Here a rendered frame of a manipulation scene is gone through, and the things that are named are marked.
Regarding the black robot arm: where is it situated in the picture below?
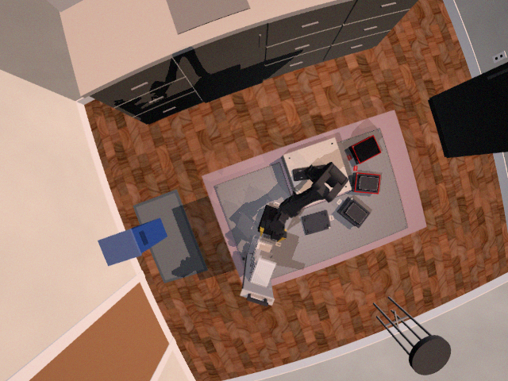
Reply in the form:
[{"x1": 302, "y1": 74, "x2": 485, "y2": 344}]
[{"x1": 268, "y1": 162, "x2": 348, "y2": 241}]

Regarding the grey rack with shelves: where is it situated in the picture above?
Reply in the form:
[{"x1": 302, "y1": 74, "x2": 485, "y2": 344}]
[{"x1": 242, "y1": 237, "x2": 274, "y2": 298}]

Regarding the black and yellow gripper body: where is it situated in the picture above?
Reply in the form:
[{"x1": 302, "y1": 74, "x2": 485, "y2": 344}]
[{"x1": 260, "y1": 219, "x2": 287, "y2": 238}]

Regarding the white microplate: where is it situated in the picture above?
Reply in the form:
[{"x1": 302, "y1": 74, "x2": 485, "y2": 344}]
[{"x1": 250, "y1": 257, "x2": 276, "y2": 287}]

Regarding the grey microplate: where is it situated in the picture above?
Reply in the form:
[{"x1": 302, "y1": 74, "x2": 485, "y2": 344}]
[
  {"x1": 344, "y1": 202, "x2": 368, "y2": 225},
  {"x1": 357, "y1": 175, "x2": 379, "y2": 191}
]

